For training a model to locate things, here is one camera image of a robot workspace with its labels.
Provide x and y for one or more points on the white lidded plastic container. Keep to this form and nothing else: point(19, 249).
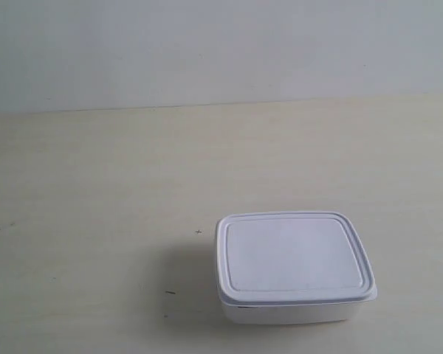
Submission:
point(291, 268)

